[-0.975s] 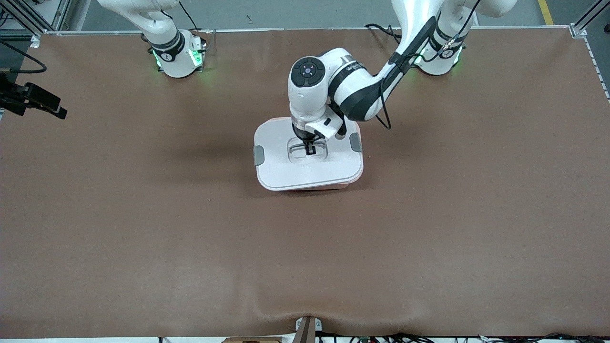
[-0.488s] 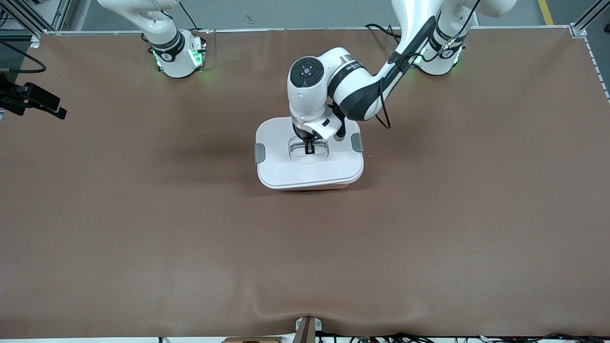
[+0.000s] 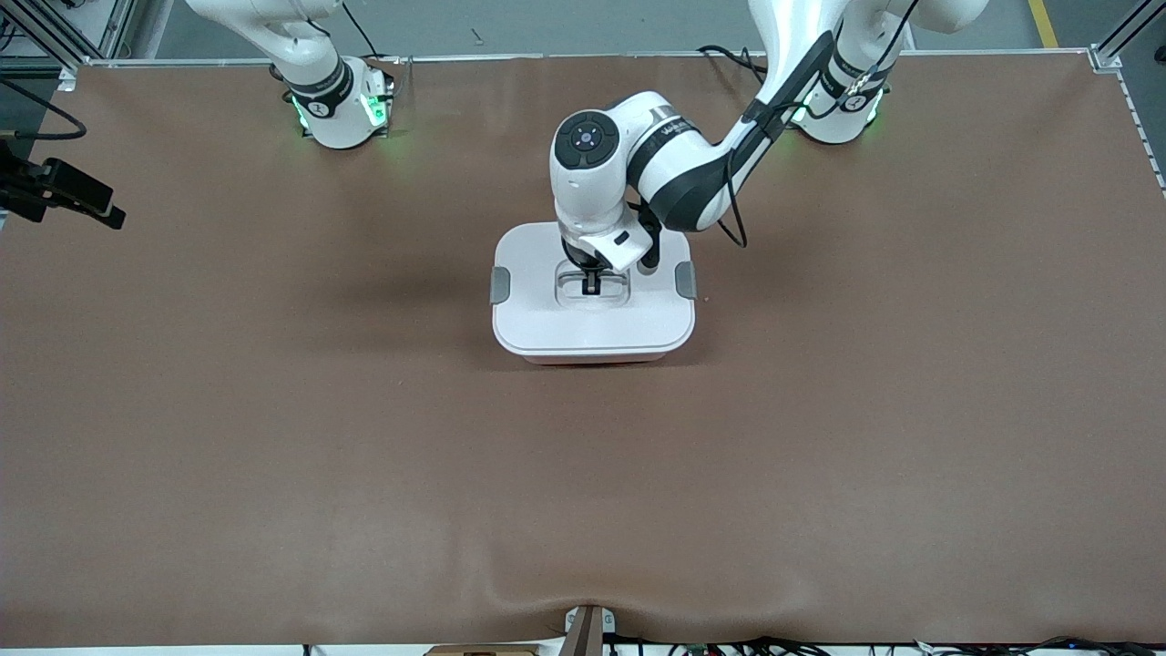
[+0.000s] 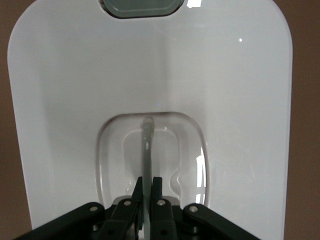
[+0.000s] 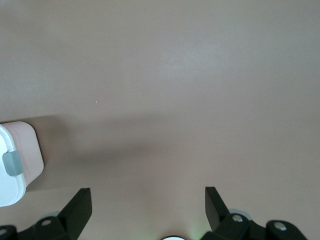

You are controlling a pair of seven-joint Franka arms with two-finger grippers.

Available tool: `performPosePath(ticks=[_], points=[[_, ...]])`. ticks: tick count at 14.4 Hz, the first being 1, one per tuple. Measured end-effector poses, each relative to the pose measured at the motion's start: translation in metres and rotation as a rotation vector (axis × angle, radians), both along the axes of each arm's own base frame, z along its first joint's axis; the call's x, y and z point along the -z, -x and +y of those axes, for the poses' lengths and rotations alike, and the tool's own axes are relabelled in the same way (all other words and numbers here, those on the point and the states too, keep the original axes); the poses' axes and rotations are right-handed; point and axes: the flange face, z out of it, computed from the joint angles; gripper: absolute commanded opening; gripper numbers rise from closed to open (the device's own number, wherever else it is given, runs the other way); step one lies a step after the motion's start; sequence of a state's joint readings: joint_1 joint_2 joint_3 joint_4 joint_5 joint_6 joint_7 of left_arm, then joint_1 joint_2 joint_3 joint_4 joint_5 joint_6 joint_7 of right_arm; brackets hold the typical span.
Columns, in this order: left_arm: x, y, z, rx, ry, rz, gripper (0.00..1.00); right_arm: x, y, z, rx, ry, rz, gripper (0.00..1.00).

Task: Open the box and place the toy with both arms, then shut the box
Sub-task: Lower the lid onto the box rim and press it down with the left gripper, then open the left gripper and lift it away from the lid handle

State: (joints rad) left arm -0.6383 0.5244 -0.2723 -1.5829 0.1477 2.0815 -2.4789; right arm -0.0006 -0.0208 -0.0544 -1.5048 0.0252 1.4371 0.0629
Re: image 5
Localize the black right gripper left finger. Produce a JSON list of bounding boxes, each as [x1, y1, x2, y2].
[[0, 188, 93, 240]]

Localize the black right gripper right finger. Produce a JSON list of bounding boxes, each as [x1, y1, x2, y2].
[[201, 186, 308, 240]]

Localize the grey lid latch clip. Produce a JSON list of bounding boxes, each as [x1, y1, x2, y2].
[[2, 150, 25, 177]]

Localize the pale pink storage box base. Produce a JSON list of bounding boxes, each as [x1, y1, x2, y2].
[[1, 121, 45, 187]]

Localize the brown table mat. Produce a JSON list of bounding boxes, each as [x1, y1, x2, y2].
[[0, 0, 320, 240]]

